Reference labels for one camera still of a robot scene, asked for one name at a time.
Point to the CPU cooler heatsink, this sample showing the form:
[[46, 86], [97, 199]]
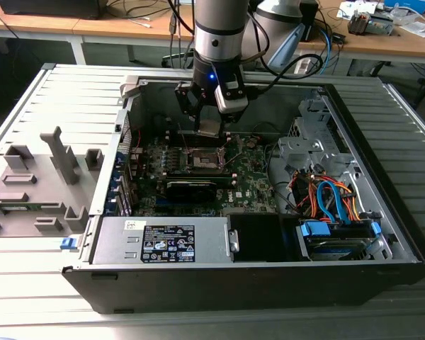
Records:
[[357, 23]]

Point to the hard disk with blue carrier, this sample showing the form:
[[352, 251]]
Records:
[[336, 249]]

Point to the white paper sheet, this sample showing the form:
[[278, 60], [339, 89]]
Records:
[[350, 8]]

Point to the green RAM stick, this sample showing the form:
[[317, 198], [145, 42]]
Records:
[[17, 207], [224, 180]]

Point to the silver green CPU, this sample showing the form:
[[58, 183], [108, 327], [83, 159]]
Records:
[[209, 128]]

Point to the clear plastic bag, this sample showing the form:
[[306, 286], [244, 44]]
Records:
[[416, 26]]

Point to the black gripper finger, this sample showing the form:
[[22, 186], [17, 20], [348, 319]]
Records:
[[237, 117], [189, 99]]

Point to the white depth camera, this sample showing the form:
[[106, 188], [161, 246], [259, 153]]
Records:
[[230, 102]]

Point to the blue cardboard box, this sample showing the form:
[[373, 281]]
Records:
[[407, 4]]

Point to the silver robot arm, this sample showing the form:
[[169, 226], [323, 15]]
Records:
[[216, 39]]

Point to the metal CPU locking lever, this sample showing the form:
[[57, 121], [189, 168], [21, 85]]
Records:
[[184, 138], [234, 152]]

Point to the green motherboard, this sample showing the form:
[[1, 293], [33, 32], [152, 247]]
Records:
[[248, 177]]

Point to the grey case corner bracket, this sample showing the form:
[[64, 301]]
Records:
[[129, 86]]

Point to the CPU socket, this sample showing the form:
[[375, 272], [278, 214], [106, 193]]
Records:
[[202, 160]]

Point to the small black upright box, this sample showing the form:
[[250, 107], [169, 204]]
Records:
[[309, 21]]

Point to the blue plastic latch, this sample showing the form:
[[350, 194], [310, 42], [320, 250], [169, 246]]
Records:
[[68, 243]]

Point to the black chair base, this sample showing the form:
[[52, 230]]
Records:
[[177, 56]]

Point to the black computer box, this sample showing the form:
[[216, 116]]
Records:
[[49, 8]]

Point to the silver metal drive cage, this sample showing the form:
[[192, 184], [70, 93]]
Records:
[[304, 148]]

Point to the grey drive unit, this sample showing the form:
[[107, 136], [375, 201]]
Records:
[[380, 25]]

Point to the grey parts rack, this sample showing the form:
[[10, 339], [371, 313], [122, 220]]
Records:
[[49, 177]]

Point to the black grey PC case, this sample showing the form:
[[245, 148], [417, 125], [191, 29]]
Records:
[[198, 290]]

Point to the round coin cell battery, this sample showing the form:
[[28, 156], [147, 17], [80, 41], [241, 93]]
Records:
[[252, 142]]

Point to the wooden desk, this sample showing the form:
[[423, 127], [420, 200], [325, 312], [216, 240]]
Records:
[[375, 44], [56, 26]]

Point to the silver power supply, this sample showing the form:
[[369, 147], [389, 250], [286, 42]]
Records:
[[113, 241]]

